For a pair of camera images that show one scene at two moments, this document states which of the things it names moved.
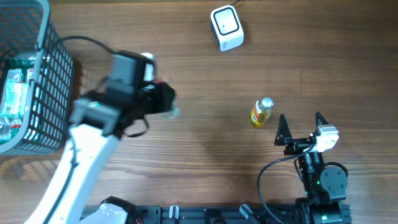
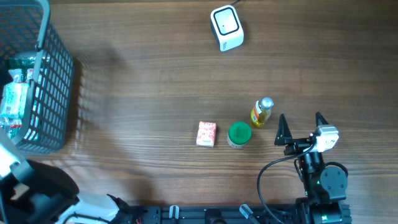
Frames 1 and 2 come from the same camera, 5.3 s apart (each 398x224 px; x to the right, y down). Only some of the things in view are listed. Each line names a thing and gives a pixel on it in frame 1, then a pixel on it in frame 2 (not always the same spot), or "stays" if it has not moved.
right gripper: x=284 y=137 stays
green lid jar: x=174 y=110 → x=239 y=134
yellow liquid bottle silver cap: x=261 y=113 stays
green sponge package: x=22 y=63 stays
